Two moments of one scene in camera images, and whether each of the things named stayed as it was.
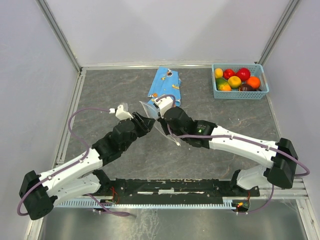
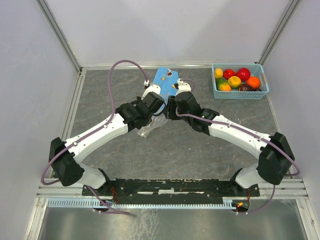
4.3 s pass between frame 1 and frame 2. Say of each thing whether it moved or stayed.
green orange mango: stayed
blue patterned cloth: stayed
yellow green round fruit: stayed
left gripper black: moved
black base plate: stayed
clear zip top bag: moved
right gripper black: moved
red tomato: stayed
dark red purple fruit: stayed
